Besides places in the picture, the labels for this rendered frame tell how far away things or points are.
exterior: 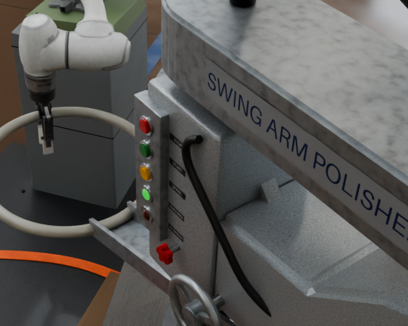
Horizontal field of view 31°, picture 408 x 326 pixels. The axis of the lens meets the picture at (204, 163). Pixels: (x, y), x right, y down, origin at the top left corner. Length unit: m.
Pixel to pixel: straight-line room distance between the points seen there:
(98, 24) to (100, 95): 0.88
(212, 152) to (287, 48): 0.21
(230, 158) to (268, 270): 0.18
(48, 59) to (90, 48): 0.12
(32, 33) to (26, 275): 1.27
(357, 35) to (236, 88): 0.19
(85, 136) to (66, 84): 0.25
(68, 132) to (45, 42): 1.10
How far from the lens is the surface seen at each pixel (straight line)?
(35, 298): 2.90
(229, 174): 1.14
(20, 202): 3.29
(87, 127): 2.98
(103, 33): 1.99
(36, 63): 2.01
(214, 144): 1.10
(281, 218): 1.20
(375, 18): 4.85
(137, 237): 1.82
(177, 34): 1.09
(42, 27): 1.97
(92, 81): 2.83
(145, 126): 1.21
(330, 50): 1.03
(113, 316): 1.98
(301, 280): 1.11
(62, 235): 1.84
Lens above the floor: 2.21
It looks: 40 degrees down
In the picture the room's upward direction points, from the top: 3 degrees clockwise
